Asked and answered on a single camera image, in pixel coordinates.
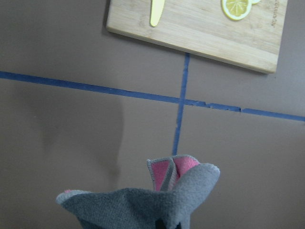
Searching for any bamboo cutting board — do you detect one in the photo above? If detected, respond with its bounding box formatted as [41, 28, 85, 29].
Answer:
[106, 0, 287, 73]

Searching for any grey pink cleaning cloth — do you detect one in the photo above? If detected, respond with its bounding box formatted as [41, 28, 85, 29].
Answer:
[56, 155, 220, 229]

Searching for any lemon slice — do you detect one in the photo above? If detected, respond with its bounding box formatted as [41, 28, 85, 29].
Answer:
[221, 0, 252, 21]

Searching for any yellow plastic knife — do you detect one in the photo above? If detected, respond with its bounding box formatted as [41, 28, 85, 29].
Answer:
[150, 0, 165, 27]

